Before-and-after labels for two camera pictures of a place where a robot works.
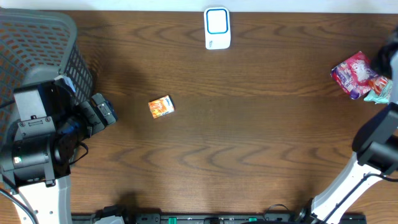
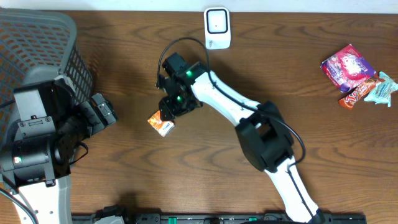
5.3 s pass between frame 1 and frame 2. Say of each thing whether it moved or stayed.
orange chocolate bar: moved
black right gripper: moved
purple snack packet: moved
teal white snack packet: stayed
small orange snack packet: moved
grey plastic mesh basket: stayed
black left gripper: stayed
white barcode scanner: stayed
